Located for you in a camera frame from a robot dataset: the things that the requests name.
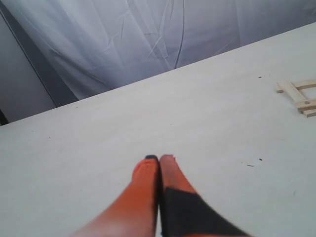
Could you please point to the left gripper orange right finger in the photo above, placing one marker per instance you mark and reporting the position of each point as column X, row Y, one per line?
column 184, row 213

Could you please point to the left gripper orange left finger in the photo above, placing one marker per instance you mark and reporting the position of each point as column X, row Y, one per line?
column 134, row 212

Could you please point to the plain wood strip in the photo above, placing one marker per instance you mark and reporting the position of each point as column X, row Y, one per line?
column 296, row 95

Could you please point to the wood strip with dot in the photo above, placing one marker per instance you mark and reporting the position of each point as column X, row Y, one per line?
column 305, row 105

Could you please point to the white wrinkled backdrop cloth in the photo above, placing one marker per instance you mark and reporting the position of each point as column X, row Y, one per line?
column 55, row 52

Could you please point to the top horizontal wood strip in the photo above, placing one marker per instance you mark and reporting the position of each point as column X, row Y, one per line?
column 299, row 85

